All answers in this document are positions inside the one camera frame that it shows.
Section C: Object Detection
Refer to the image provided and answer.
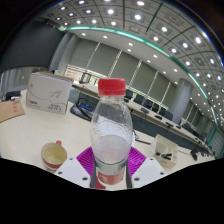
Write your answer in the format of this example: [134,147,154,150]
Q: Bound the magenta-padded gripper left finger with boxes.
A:
[54,146,98,190]

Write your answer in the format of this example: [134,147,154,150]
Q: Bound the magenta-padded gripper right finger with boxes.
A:
[125,146,168,190]

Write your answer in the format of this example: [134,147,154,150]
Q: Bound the clear red-capped water bottle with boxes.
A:
[89,78,134,190]

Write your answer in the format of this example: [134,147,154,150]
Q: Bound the red and cream mug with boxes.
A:
[40,140,69,172]

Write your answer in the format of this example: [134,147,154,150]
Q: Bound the beige desk organizer tray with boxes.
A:
[152,134,180,169]

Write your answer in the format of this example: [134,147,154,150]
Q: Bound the long curved conference desk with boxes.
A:
[71,81,215,158]

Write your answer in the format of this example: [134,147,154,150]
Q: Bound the row of black office chairs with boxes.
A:
[79,71,214,141]

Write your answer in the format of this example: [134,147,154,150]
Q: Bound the white cardboard paper box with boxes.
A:
[25,71,74,116]

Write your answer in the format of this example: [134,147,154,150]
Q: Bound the black flat device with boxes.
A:
[4,90,22,101]

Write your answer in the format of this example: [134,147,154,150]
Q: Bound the round ceiling lights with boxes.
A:
[46,0,224,111]

